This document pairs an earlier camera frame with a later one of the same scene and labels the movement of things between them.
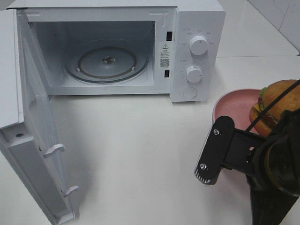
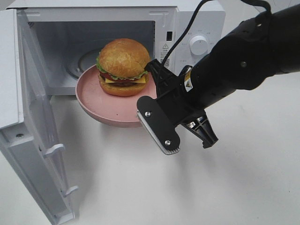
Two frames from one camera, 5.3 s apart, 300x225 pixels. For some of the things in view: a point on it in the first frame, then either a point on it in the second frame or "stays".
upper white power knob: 198,45 stays
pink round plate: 236,105 → 112,110
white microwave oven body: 105,47 stays
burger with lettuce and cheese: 268,96 → 121,64
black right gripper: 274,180 → 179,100
